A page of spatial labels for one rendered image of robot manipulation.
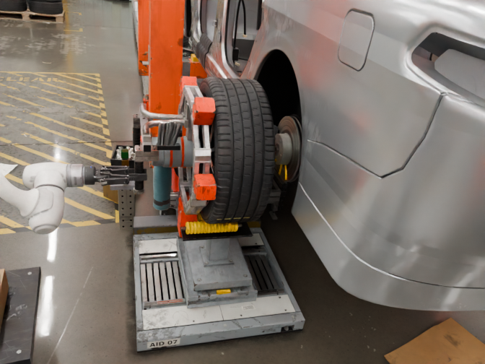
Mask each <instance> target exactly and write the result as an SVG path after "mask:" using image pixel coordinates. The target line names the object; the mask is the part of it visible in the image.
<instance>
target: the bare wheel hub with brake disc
mask: <svg viewBox="0 0 485 364"><path fill-rule="evenodd" d="M278 129H279V130H280V132H279V134H276V135H275V143H276V142H278V143H279V154H278V155H277V156H276V155H275V159H276V162H275V163H276V169H277V171H278V173H279V169H280V165H282V168H281V173H280V175H279V176H280V178H281V179H282V180H283V181H286V182H288V181H295V180H296V179H297V178H298V176H299V174H300V163H301V153H302V127H301V125H300V122H299V121H298V120H297V119H296V118H295V117H294V116H285V117H283V119H282V120H281V121H280V122H279V125H278ZM285 165H286V166H287V179H286V180H285V167H284V166H285Z"/></svg>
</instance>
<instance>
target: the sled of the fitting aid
mask: <svg viewBox="0 0 485 364"><path fill-rule="evenodd" d="M237 241H238V243H239V246H240V242H239V240H238V238H237ZM176 247H177V251H178V259H179V263H180V271H181V275H182V280H183V287H184V292H185V299H186V304H187V308H199V307H206V306H218V305H225V304H232V303H244V302H251V301H256V298H257V294H258V289H257V287H256V285H255V281H254V279H253V276H252V274H251V272H250V268H249V266H248V263H247V261H246V259H245V255H244V253H243V250H242V248H241V246H240V249H241V251H242V254H243V256H244V259H245V262H246V264H247V266H248V269H249V272H250V275H251V277H252V284H251V285H249V286H242V287H228V288H220V289H213V290H199V291H193V285H192V281H191V274H190V270H189V266H188V260H187V256H186V252H185V246H184V242H183V239H182V238H180V236H179V235H177V240H176Z"/></svg>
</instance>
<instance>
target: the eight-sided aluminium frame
mask: <svg viewBox="0 0 485 364"><path fill-rule="evenodd" d="M195 97H200V98H203V95H202V94H201V91H200V89H199V87H198V86H190V85H184V88H183V94H182V97H181V100H180V104H179V106H178V115H182V113H184V104H185V98H186V100H187V102H188V105H189V108H190V113H191V127H192V138H193V172H192V179H191V167H186V173H187V181H184V180H183V167H181V168H180V167H178V177H179V184H178V186H179V193H180V196H181V199H182V203H183V211H184V213H185V215H197V214H199V212H200V211H201V210H202V209H203V208H204V207H205V206H206V203H207V200H204V201H197V200H196V197H195V194H194V191H193V179H194V174H198V170H199V163H203V164H204V165H203V174H209V166H210V163H211V149H210V144H209V125H202V134H203V144H204V148H199V140H198V125H193V116H192V108H193V102H194V98H195ZM187 191H188V192H189V197H190V199H189V200H187V196H186V192H187Z"/></svg>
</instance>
